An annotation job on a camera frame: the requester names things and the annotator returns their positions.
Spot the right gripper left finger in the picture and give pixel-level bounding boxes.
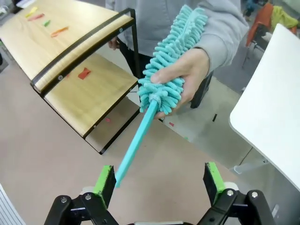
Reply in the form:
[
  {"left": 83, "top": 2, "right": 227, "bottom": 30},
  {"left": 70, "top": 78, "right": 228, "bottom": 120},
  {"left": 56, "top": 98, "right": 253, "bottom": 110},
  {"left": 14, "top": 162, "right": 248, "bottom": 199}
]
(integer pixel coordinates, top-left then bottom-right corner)
[{"left": 44, "top": 165, "right": 118, "bottom": 225}]

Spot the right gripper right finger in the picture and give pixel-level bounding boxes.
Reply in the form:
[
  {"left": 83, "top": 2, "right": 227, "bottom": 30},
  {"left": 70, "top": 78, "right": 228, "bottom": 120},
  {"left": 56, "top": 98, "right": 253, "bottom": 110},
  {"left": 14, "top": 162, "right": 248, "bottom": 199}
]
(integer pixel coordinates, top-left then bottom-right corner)
[{"left": 196, "top": 162, "right": 278, "bottom": 225}]

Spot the teal microfibre duster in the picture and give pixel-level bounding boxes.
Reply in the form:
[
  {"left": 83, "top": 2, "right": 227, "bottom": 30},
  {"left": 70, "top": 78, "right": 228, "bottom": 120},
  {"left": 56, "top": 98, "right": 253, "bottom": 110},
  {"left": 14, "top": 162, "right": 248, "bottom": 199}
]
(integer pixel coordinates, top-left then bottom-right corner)
[{"left": 114, "top": 5, "right": 209, "bottom": 188}]

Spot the person's left forearm grey sleeve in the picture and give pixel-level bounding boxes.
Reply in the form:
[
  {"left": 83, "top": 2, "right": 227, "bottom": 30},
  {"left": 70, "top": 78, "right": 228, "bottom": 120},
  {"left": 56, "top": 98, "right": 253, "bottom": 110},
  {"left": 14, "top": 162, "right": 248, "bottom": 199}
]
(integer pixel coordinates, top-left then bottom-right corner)
[{"left": 192, "top": 16, "right": 249, "bottom": 78}]

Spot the person's left hand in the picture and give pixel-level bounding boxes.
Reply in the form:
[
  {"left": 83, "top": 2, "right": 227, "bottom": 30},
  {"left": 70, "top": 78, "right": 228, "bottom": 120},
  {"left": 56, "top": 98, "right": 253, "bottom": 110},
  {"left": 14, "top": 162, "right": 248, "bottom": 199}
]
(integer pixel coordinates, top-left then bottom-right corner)
[{"left": 150, "top": 48, "right": 210, "bottom": 119}]

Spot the person's right hand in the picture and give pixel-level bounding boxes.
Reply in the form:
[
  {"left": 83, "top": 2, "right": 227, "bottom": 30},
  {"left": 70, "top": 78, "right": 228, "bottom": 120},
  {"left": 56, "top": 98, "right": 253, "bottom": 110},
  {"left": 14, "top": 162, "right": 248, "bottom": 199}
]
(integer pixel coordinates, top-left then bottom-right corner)
[{"left": 108, "top": 37, "right": 120, "bottom": 51}]

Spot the white table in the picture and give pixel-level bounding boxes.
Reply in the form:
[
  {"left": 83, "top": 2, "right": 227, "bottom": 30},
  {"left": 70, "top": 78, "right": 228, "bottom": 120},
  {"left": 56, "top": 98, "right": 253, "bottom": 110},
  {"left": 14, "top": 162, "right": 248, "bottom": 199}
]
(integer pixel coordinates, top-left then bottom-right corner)
[{"left": 229, "top": 22, "right": 300, "bottom": 193}]

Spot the orange paper scrap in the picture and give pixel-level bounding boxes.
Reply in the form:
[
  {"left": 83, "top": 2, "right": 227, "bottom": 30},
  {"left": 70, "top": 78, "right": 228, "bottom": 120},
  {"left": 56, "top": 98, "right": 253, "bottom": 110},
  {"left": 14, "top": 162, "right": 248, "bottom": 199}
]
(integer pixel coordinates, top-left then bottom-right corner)
[{"left": 50, "top": 26, "right": 69, "bottom": 38}]

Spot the orange chair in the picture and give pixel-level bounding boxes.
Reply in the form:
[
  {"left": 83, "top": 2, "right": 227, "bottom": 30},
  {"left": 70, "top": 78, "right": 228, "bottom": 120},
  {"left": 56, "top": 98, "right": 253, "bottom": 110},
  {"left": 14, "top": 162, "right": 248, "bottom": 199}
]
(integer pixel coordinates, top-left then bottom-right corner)
[{"left": 241, "top": 2, "right": 298, "bottom": 68}]

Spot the grey hoodie torso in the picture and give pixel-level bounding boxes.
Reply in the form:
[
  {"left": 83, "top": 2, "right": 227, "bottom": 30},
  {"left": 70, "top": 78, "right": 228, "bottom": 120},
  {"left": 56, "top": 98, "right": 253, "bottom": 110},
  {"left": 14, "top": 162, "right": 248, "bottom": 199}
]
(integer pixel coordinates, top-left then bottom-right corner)
[{"left": 105, "top": 0, "right": 244, "bottom": 57}]

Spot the yellow-green cloth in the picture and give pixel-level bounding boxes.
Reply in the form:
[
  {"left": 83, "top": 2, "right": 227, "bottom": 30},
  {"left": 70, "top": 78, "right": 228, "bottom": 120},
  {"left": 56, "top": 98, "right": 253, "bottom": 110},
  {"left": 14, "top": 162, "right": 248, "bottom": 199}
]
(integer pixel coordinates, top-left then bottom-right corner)
[{"left": 271, "top": 5, "right": 299, "bottom": 30}]

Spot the yellow paper scrap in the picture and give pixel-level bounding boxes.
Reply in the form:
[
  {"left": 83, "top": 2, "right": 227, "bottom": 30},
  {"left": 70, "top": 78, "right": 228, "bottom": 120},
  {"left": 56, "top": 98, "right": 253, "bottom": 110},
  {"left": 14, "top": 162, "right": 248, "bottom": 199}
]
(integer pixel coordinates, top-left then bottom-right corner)
[{"left": 24, "top": 6, "right": 38, "bottom": 18}]

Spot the slotted aluminium base plate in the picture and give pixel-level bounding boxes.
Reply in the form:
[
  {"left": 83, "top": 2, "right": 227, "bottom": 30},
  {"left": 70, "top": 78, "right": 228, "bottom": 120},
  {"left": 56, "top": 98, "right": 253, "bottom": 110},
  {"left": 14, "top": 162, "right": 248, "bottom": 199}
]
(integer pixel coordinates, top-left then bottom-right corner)
[{"left": 0, "top": 184, "right": 26, "bottom": 225}]

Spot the black frame wooden shelf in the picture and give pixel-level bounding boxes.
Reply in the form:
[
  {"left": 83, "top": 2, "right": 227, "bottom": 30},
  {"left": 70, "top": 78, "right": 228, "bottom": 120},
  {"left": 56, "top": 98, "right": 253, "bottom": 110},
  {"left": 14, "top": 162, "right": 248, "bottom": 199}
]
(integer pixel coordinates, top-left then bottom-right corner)
[{"left": 0, "top": 0, "right": 141, "bottom": 156}]

